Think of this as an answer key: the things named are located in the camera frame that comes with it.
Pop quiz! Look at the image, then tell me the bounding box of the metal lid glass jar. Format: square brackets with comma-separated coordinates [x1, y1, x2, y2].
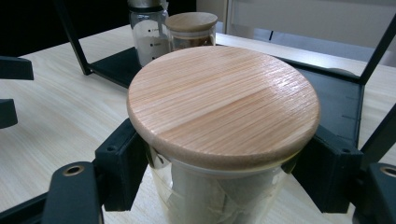
[127, 0, 174, 68]

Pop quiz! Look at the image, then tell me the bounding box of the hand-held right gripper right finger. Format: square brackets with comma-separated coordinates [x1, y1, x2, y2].
[290, 124, 364, 215]

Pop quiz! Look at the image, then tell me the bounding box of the plain wooden lid glass jar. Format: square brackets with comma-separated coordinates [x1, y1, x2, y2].
[164, 11, 219, 52]

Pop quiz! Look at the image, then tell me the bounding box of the two-tone wooden lid glass jar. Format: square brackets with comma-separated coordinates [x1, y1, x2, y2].
[126, 46, 321, 224]

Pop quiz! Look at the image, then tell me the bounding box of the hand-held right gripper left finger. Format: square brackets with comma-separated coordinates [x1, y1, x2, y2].
[93, 118, 149, 213]

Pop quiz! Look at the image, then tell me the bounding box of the black metal shelf rack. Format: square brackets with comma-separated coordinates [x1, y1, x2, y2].
[52, 0, 396, 175]

